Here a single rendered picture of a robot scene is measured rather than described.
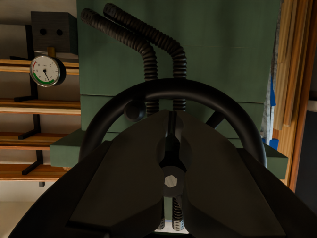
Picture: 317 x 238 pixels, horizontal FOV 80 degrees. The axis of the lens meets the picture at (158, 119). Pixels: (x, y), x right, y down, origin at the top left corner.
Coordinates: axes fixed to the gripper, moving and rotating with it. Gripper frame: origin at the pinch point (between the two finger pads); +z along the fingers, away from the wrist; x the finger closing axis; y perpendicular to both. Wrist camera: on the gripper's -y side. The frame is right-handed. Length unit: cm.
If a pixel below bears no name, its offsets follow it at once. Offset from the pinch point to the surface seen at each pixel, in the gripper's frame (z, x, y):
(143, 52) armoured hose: 21.2, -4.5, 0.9
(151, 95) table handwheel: 13.5, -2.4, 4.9
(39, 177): 158, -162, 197
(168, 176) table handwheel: 8.4, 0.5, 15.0
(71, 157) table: 24.8, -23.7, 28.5
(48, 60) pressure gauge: 26.9, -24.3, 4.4
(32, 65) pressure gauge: 26.5, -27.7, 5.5
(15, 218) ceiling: 140, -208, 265
